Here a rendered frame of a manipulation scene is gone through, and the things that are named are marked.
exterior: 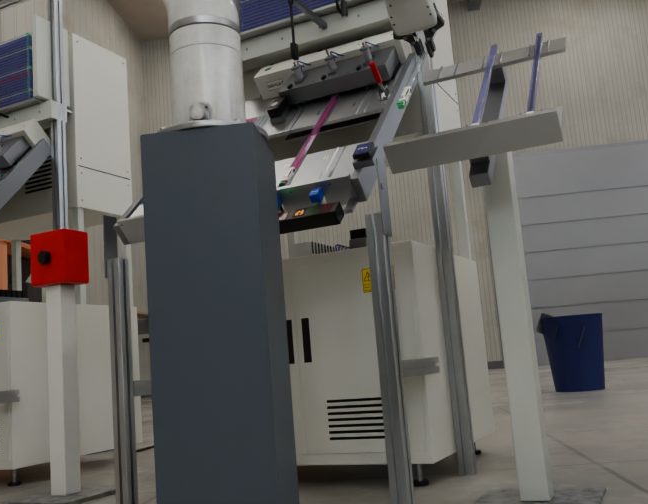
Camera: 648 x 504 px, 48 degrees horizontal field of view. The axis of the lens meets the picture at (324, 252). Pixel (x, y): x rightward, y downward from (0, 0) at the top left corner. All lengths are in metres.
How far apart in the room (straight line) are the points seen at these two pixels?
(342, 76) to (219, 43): 0.92
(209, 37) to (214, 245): 0.35
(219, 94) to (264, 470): 0.58
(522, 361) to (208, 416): 0.76
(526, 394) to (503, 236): 0.34
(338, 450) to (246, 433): 0.90
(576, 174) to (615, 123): 1.08
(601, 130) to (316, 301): 11.21
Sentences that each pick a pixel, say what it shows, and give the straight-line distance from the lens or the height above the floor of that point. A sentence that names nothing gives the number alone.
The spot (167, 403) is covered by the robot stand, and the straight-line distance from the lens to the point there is 1.12.
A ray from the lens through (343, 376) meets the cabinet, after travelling 1.95.
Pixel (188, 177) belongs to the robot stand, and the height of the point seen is 0.62.
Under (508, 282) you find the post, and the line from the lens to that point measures 1.62.
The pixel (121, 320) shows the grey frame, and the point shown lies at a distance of 1.96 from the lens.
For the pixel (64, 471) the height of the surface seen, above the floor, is 0.08.
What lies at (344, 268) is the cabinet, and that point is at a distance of 1.95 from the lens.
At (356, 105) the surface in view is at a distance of 2.04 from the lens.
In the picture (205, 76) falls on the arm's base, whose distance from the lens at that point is 1.22.
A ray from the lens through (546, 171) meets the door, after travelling 12.56.
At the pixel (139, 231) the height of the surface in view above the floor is 0.70.
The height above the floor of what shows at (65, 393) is 0.30.
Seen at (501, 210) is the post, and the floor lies 0.62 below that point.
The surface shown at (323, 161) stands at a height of 0.81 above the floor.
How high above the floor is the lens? 0.33
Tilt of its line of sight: 9 degrees up
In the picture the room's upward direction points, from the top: 5 degrees counter-clockwise
